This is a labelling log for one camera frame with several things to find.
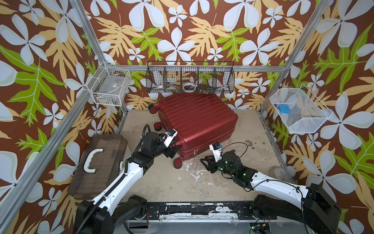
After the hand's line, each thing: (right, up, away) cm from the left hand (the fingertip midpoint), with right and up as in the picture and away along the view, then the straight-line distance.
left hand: (174, 138), depth 80 cm
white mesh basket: (+72, +14, +1) cm, 74 cm away
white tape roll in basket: (+9, +36, +19) cm, 42 cm away
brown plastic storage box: (-40, -15, -4) cm, 43 cm away
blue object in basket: (+66, +17, +7) cm, 69 cm away
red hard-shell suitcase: (+15, +11, +5) cm, 19 cm away
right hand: (+15, -11, 0) cm, 19 cm away
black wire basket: (+9, +40, +19) cm, 45 cm away
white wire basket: (-40, +29, +5) cm, 49 cm away
